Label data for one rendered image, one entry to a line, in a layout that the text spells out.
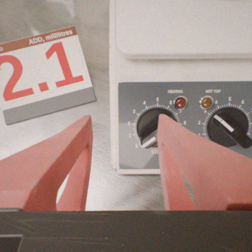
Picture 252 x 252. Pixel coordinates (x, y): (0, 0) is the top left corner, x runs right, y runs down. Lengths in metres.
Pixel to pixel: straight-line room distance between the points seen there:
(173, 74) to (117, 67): 0.04
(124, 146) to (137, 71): 0.06
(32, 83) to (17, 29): 0.07
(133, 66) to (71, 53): 0.08
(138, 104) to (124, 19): 0.06
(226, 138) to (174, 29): 0.09
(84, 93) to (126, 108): 0.07
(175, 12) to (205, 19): 0.02
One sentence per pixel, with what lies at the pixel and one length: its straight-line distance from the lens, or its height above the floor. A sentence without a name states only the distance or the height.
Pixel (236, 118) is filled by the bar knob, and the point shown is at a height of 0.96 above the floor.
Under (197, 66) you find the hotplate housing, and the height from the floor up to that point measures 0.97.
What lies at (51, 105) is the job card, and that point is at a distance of 0.27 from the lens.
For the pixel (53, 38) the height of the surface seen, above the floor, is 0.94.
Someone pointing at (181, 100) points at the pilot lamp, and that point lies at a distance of 0.21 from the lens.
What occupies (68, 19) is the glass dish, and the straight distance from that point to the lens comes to 0.31.
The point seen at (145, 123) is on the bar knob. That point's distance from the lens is 0.21.
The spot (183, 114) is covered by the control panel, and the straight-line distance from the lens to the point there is 0.21.
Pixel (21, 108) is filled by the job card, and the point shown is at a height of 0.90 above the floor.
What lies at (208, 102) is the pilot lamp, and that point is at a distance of 0.21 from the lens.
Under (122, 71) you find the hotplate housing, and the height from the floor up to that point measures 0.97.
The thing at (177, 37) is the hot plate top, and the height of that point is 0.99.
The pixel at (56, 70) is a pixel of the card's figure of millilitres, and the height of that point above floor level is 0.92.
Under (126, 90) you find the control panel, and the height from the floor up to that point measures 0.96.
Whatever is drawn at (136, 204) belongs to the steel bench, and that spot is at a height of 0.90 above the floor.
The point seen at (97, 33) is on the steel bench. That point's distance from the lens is 0.30.
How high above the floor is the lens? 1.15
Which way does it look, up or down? 76 degrees down
